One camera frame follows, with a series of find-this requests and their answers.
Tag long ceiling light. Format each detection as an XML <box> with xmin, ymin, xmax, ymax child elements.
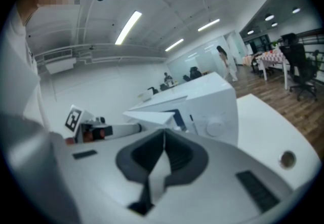
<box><xmin>197</xmin><ymin>18</ymin><xmax>220</xmax><ymax>32</ymax></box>
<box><xmin>165</xmin><ymin>38</ymin><xmax>184</xmax><ymax>52</ymax></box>
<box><xmin>114</xmin><ymin>10</ymin><xmax>142</xmax><ymax>46</ymax></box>

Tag person's light shirt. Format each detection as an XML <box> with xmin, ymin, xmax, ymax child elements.
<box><xmin>0</xmin><ymin>2</ymin><xmax>76</xmax><ymax>224</ymax></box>

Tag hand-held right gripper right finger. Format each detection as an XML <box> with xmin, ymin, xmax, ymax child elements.
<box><xmin>149</xmin><ymin>128</ymin><xmax>294</xmax><ymax>224</ymax></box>

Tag white microwave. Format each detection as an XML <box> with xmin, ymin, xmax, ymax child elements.
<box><xmin>128</xmin><ymin>71</ymin><xmax>240</xmax><ymax>147</ymax></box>

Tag black metal railing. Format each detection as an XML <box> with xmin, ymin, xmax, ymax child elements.
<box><xmin>296</xmin><ymin>27</ymin><xmax>324</xmax><ymax>84</ymax></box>

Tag pink checkered table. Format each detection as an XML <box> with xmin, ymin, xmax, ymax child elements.
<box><xmin>242</xmin><ymin>49</ymin><xmax>291</xmax><ymax>90</ymax></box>

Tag white air conditioner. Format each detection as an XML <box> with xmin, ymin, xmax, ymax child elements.
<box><xmin>43</xmin><ymin>49</ymin><xmax>77</xmax><ymax>74</ymax></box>

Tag white table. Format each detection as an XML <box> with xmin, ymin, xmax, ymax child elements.
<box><xmin>235</xmin><ymin>93</ymin><xmax>322</xmax><ymax>191</ymax></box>

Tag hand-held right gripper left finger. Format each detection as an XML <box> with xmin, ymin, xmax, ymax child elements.
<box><xmin>49</xmin><ymin>128</ymin><xmax>167</xmax><ymax>224</ymax></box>

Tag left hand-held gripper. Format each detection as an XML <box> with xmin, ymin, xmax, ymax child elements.
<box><xmin>64</xmin><ymin>104</ymin><xmax>143</xmax><ymax>144</ymax></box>

